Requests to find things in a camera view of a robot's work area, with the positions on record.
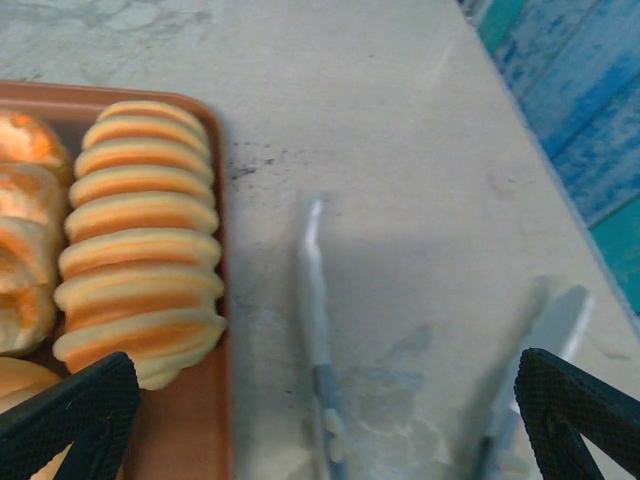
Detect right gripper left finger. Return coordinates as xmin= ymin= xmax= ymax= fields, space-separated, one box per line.
xmin=0 ymin=351 xmax=142 ymax=480

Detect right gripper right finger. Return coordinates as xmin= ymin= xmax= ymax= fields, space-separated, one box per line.
xmin=514 ymin=348 xmax=640 ymax=480

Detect brown plastic tray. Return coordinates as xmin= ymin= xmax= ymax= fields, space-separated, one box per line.
xmin=0 ymin=81 xmax=236 ymax=480

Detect ridged striped fake bread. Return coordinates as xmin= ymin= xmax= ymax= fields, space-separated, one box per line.
xmin=52 ymin=99 xmax=229 ymax=391

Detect twisted glazed fake bread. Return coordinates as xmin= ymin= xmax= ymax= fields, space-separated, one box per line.
xmin=0 ymin=109 xmax=74 ymax=356

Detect metal tongs with white tips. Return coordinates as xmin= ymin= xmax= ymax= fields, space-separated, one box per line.
xmin=297 ymin=194 xmax=596 ymax=480

